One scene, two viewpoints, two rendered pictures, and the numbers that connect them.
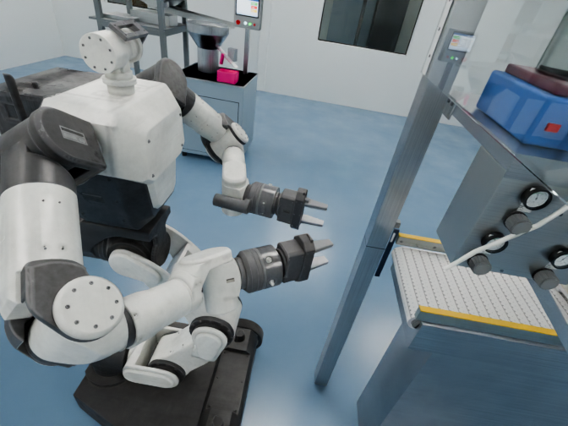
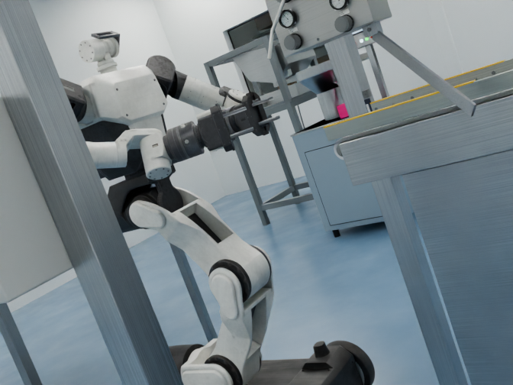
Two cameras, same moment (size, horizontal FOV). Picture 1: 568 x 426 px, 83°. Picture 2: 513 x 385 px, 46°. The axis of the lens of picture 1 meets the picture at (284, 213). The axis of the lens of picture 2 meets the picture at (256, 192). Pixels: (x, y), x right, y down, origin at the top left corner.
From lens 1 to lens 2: 130 cm
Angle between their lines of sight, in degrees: 43
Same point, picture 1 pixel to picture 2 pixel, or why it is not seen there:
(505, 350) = (434, 136)
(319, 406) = not seen: outside the picture
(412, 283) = not seen: hidden behind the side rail
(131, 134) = (103, 85)
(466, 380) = (484, 228)
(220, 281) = (147, 147)
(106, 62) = (90, 54)
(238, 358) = (317, 373)
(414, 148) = not seen: hidden behind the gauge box
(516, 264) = (322, 27)
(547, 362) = (492, 129)
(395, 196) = (340, 64)
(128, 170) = (107, 110)
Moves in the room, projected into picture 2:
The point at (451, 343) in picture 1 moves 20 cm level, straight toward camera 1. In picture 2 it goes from (381, 155) to (298, 189)
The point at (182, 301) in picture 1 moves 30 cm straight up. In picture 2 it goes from (109, 147) to (62, 27)
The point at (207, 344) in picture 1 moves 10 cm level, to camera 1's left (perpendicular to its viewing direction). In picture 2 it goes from (222, 289) to (196, 293)
